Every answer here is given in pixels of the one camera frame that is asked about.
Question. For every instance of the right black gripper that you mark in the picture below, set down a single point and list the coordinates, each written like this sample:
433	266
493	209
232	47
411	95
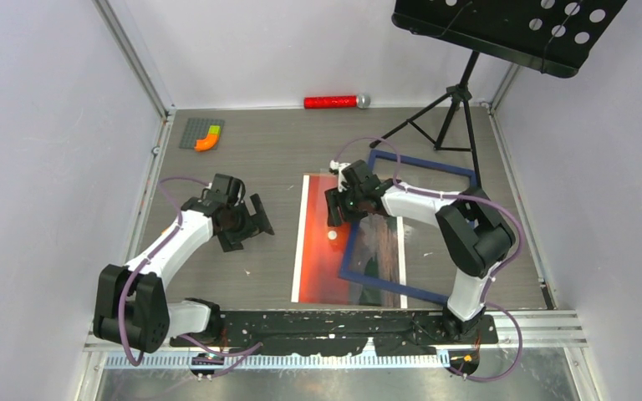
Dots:
336	200

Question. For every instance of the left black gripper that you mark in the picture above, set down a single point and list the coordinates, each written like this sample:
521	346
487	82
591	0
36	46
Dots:
231	241

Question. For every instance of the red sunset photo print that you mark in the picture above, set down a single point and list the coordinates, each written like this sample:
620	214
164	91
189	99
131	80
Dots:
320	249

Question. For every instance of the blue wooden picture frame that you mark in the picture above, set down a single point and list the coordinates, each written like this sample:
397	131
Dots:
409	232

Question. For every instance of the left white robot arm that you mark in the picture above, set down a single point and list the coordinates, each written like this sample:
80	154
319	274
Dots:
131	305

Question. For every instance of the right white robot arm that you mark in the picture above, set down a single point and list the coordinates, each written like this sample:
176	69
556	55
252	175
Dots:
473	228

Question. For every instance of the orange curved toy block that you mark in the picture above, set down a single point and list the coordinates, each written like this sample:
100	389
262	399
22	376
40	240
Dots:
207	143

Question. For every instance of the green toy brick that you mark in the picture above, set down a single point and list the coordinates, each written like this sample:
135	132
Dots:
214	130

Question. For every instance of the grey building baseplate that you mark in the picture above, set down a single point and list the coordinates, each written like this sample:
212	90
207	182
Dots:
196	128

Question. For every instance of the red toy microphone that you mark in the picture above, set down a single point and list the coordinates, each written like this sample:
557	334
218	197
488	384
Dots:
359	101

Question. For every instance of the black music stand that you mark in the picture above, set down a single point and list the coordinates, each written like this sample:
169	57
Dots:
552	37

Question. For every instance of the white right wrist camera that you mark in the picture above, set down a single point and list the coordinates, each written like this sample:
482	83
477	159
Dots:
337	168

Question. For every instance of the aluminium front rail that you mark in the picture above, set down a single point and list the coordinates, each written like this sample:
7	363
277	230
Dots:
520	330

